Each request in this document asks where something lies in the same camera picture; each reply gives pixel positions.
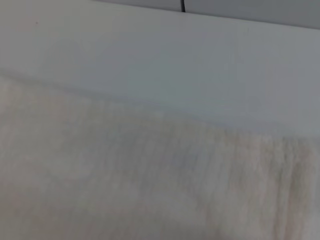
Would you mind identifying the white ribbed towel red tag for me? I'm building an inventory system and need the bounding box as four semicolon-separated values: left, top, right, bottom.
0;73;320;240

